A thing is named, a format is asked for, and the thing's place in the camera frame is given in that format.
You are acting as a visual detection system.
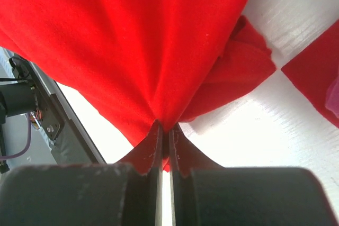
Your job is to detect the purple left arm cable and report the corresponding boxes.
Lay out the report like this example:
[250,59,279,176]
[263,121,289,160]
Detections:
[0,112,33,161]

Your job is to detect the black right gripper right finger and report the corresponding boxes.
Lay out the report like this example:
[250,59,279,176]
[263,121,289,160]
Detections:
[168,125,338,225]

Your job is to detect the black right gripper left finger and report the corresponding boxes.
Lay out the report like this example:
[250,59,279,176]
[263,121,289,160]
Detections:
[1,121,163,225]

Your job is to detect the red t shirt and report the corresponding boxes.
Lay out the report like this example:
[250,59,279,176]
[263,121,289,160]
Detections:
[0,0,278,173]
[281,21,338,127]

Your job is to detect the pink t shirt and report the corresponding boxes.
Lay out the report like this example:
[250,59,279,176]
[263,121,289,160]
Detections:
[325,77,339,118]

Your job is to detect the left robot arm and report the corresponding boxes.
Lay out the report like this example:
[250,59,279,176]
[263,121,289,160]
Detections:
[1,82,37,174]

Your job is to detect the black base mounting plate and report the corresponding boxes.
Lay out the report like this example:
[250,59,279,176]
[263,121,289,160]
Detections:
[10,53,105,164]

